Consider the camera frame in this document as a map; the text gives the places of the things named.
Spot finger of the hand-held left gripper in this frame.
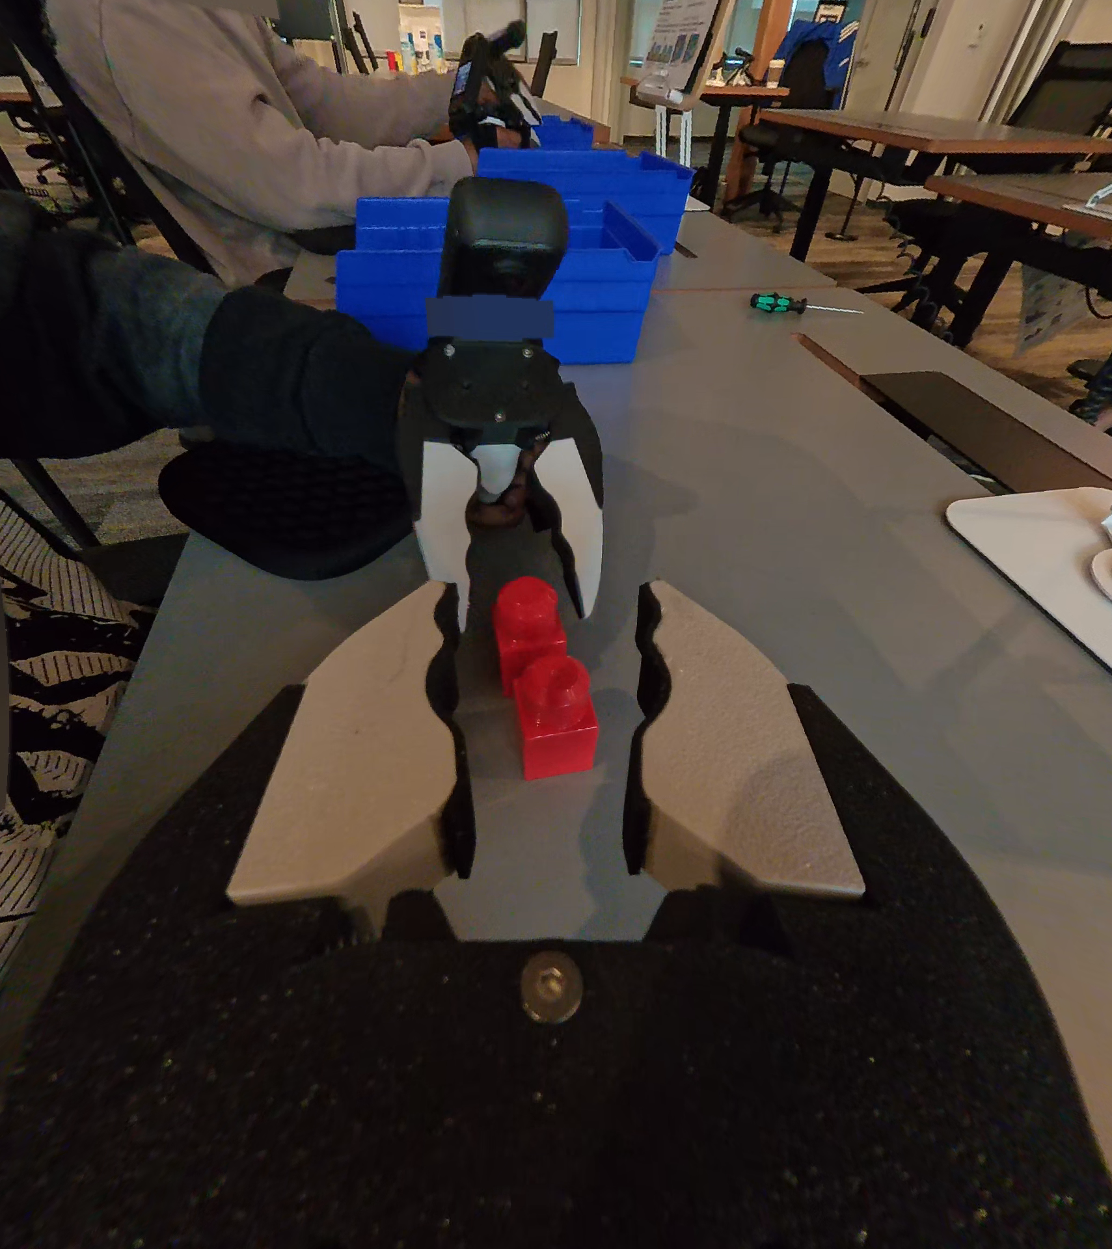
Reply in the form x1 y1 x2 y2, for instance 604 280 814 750
533 434 609 622
416 440 488 629

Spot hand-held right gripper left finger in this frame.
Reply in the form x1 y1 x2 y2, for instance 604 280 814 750
229 581 477 909

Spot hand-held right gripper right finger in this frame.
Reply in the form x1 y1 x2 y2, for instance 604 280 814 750
624 581 867 900

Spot blue bin with white label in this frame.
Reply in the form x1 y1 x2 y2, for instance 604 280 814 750
336 192 665 366

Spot blue plastic storage bin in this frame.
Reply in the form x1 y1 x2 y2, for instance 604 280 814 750
478 114 696 256

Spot red two-stud mega block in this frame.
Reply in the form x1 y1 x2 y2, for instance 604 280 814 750
497 578 601 782

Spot black honeycomb rubber pad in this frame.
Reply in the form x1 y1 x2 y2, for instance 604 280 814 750
162 440 421 581

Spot person's patterned garment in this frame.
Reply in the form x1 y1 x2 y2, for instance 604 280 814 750
0 489 147 1095

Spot wooden background desk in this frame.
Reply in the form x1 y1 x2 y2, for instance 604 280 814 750
755 107 1112 262
928 173 1112 352

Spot black office chair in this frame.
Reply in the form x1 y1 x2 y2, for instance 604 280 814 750
996 36 1112 142

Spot green-handled screwdriver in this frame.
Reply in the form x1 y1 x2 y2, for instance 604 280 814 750
749 292 866 318

